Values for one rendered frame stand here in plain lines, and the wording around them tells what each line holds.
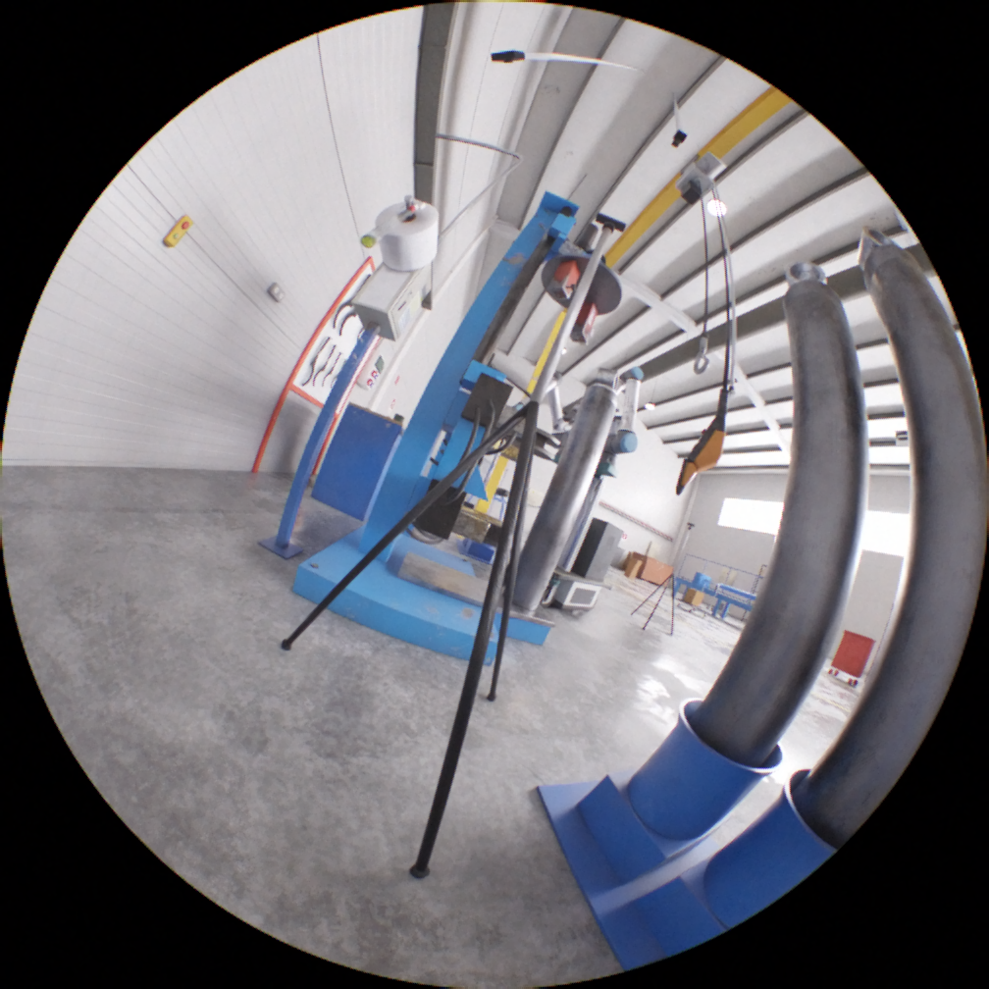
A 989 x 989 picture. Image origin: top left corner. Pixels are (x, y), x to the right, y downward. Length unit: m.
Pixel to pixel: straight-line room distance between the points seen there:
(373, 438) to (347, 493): 0.54
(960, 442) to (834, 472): 0.29
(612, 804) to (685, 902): 0.31
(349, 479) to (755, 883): 3.00
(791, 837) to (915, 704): 0.24
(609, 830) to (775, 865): 0.38
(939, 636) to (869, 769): 0.19
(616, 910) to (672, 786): 0.31
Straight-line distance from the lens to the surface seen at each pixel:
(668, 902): 0.75
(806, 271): 1.23
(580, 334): 2.05
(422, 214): 1.43
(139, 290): 1.83
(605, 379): 1.84
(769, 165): 7.10
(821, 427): 0.71
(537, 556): 1.55
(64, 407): 1.80
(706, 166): 3.18
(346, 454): 2.73
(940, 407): 0.70
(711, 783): 0.65
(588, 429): 1.64
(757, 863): 0.66
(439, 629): 1.13
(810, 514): 0.63
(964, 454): 0.66
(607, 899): 0.78
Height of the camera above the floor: 0.61
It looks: 2 degrees up
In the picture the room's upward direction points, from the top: 23 degrees clockwise
